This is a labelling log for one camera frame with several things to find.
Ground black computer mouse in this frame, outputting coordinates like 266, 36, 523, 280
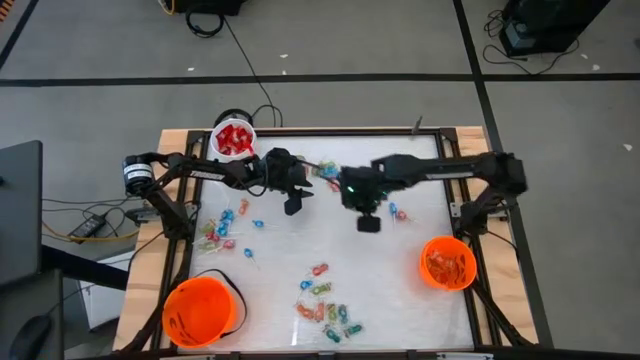
8, 314, 54, 360

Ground yellow floor cable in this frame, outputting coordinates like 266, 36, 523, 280
41, 219, 142, 245

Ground orange plastic bucket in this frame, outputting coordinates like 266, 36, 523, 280
418, 235, 479, 293

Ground black metal beam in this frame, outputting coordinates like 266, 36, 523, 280
39, 243, 130, 292

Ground white box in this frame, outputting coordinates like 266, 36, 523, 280
78, 249, 137, 332

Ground dark grey monitor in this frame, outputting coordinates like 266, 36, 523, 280
0, 140, 44, 287

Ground black cable coil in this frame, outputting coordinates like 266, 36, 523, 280
184, 3, 226, 40
213, 107, 255, 129

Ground tangled black cables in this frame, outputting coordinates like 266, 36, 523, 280
481, 8, 582, 77

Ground long black floor cable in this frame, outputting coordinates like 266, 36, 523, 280
222, 17, 285, 129

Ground teal ring pop pink ring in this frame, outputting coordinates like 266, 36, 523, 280
322, 324, 344, 345

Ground orange bucket with black handle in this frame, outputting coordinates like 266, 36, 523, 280
161, 268, 249, 350

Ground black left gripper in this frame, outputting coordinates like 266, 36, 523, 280
258, 147, 315, 200

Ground black power adapter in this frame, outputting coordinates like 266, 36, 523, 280
68, 213, 107, 240

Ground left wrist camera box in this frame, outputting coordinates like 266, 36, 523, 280
282, 192, 305, 218

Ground black equipment case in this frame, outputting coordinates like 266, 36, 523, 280
498, 0, 612, 58

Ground black floor box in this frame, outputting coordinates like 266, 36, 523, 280
172, 0, 250, 16

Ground white plastic bucket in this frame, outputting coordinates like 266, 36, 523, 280
210, 117, 258, 169

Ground black floor cables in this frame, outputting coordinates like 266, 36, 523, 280
41, 195, 147, 236

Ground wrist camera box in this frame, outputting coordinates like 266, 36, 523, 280
282, 192, 305, 218
355, 214, 382, 234

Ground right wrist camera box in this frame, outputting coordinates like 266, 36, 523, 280
355, 214, 382, 234

